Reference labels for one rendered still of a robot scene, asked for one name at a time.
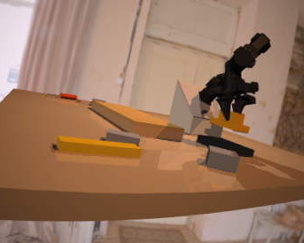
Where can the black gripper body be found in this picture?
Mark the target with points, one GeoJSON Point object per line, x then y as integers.
{"type": "Point", "coordinates": [227, 90]}

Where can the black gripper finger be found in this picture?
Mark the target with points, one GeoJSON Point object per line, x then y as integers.
{"type": "Point", "coordinates": [225, 103]}
{"type": "Point", "coordinates": [239, 107]}

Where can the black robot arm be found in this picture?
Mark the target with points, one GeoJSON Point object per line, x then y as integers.
{"type": "Point", "coordinates": [244, 57]}

